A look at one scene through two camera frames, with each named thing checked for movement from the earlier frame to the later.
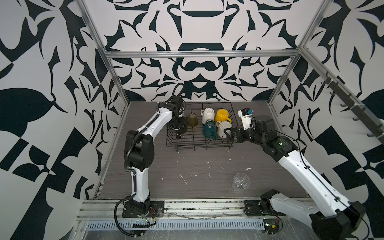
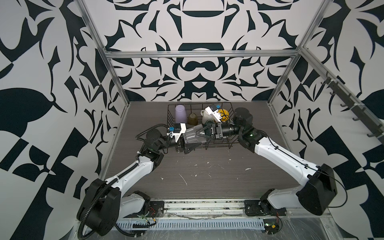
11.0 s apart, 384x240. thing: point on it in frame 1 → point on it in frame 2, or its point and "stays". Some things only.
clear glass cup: [241, 181] → [195, 134]
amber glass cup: [192, 120] stays
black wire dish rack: [207, 122] stays
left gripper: [184, 123] → [187, 147]
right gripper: [241, 132] → [218, 131]
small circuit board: [271, 225] stays
